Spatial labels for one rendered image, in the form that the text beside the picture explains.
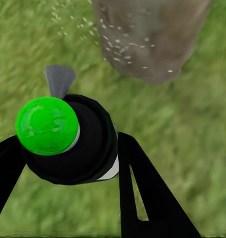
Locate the tree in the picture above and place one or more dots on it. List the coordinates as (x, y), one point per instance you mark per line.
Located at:
(172, 28)

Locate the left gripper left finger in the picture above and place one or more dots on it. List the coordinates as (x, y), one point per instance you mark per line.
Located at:
(12, 163)

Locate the pesticide atomizer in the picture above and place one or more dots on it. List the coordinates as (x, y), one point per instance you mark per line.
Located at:
(67, 139)

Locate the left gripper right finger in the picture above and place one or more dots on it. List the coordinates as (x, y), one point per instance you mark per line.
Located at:
(167, 218)

